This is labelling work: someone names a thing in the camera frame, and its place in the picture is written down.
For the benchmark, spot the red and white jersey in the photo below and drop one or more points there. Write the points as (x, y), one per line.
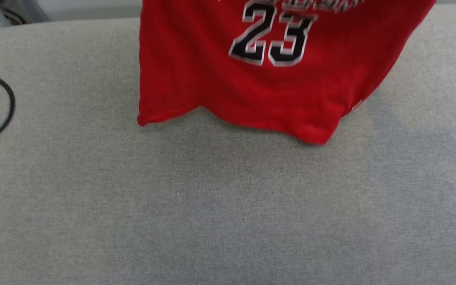
(212, 79)

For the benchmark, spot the white partition panel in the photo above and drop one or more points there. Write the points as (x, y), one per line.
(93, 8)

